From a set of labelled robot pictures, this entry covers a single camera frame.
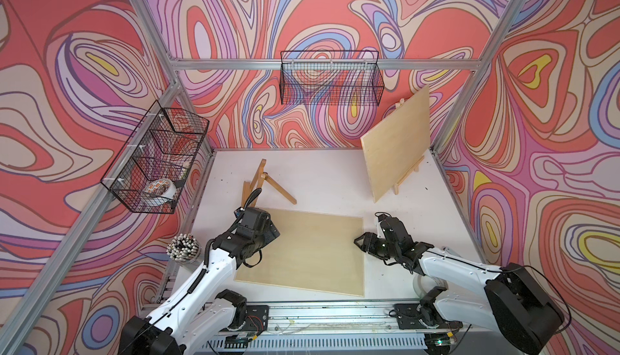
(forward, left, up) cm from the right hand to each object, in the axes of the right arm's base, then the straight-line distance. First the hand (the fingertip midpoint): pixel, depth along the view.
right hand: (360, 249), depth 86 cm
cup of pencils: (-5, +55, +18) cm, 58 cm away
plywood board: (+2, +17, -5) cm, 18 cm away
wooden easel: (+36, -31, +3) cm, 47 cm away
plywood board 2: (+32, -16, +22) cm, 42 cm away
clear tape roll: (-12, -19, 0) cm, 22 cm away
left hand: (+3, +31, +8) cm, 32 cm away
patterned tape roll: (+11, +63, +27) cm, 69 cm away
